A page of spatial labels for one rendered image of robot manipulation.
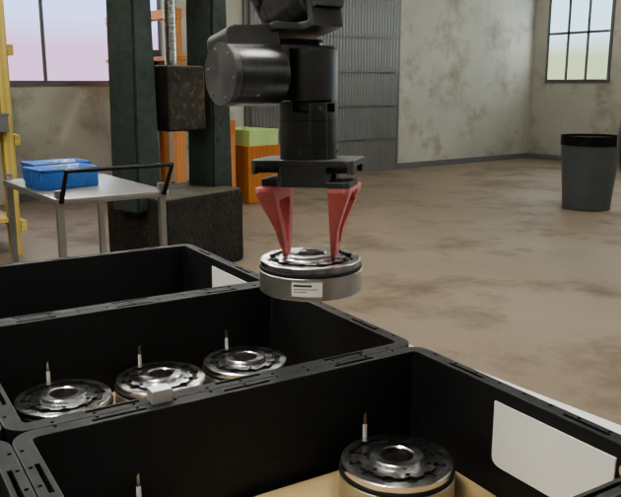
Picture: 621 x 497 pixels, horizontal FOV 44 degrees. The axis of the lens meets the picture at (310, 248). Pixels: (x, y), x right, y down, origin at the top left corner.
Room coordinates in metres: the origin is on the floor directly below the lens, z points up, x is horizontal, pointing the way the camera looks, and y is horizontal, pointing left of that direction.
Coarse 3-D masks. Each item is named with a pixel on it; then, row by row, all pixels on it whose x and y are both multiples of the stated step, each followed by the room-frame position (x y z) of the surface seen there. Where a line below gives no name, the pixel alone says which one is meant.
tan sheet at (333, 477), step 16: (320, 480) 0.65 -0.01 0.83; (336, 480) 0.65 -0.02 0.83; (464, 480) 0.65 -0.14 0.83; (256, 496) 0.62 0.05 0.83; (272, 496) 0.62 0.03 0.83; (288, 496) 0.62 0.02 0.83; (304, 496) 0.62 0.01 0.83; (320, 496) 0.62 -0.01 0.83; (336, 496) 0.62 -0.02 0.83; (464, 496) 0.62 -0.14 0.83; (480, 496) 0.62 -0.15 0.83; (496, 496) 0.62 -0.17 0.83
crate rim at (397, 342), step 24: (240, 288) 0.97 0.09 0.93; (72, 312) 0.86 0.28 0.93; (96, 312) 0.86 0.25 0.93; (120, 312) 0.88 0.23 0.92; (336, 312) 0.86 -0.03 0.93; (384, 336) 0.77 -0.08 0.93; (336, 360) 0.70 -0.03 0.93; (0, 384) 0.64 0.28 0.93; (216, 384) 0.64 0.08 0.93; (0, 408) 0.59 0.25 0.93; (96, 408) 0.59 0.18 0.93; (120, 408) 0.59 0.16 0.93; (24, 432) 0.55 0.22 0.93
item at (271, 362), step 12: (228, 348) 0.93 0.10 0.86; (240, 348) 0.93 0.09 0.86; (252, 348) 0.93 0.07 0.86; (264, 348) 0.93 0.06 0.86; (204, 360) 0.88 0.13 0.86; (216, 360) 0.88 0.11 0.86; (276, 360) 0.89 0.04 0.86; (216, 372) 0.85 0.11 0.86; (228, 372) 0.84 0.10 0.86; (240, 372) 0.84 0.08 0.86; (252, 372) 0.84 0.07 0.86
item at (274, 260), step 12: (276, 252) 0.78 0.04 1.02; (348, 252) 0.78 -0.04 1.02; (264, 264) 0.74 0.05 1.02; (276, 264) 0.73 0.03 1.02; (288, 264) 0.73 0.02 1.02; (300, 264) 0.73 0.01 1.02; (312, 264) 0.72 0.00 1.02; (324, 264) 0.73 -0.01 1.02; (336, 264) 0.72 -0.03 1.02; (348, 264) 0.72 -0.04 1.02
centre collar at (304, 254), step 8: (296, 248) 0.77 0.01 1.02; (304, 248) 0.77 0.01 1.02; (312, 248) 0.77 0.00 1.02; (320, 248) 0.77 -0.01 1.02; (288, 256) 0.75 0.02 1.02; (296, 256) 0.74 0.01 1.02; (304, 256) 0.74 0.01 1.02; (312, 256) 0.74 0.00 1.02; (320, 256) 0.74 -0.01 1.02; (328, 256) 0.74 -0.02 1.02
